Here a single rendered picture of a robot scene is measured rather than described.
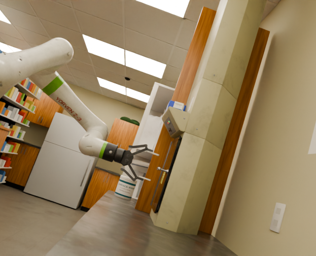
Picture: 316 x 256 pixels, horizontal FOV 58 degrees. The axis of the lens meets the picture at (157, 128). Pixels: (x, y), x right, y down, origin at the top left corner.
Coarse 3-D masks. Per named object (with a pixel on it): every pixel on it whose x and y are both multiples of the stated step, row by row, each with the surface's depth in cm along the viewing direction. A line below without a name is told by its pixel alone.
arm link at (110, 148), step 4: (108, 144) 146; (112, 144) 148; (108, 148) 145; (112, 148) 145; (116, 148) 146; (104, 152) 144; (108, 152) 144; (112, 152) 145; (116, 152) 146; (104, 156) 145; (108, 156) 145; (112, 156) 145; (108, 160) 146; (112, 160) 146
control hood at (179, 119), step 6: (168, 108) 145; (174, 108) 144; (168, 114) 151; (174, 114) 144; (180, 114) 144; (186, 114) 145; (162, 120) 175; (174, 120) 144; (180, 120) 144; (186, 120) 144; (174, 126) 151; (180, 126) 143; (168, 132) 173; (174, 132) 157; (180, 132) 148
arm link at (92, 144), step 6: (90, 132) 149; (96, 132) 150; (84, 138) 145; (90, 138) 145; (96, 138) 147; (102, 138) 152; (84, 144) 143; (90, 144) 143; (96, 144) 144; (102, 144) 145; (84, 150) 144; (90, 150) 144; (96, 150) 144; (102, 150) 144; (96, 156) 146
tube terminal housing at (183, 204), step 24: (192, 96) 161; (216, 96) 148; (192, 120) 144; (216, 120) 149; (192, 144) 143; (216, 144) 153; (192, 168) 141; (216, 168) 156; (168, 192) 138; (192, 192) 142; (168, 216) 137; (192, 216) 145
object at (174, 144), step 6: (180, 138) 143; (174, 144) 153; (174, 150) 143; (168, 156) 162; (168, 162) 152; (168, 168) 143; (162, 174) 161; (168, 174) 140; (162, 186) 142; (156, 192) 161; (162, 192) 139; (156, 198) 150; (156, 204) 141; (156, 210) 137
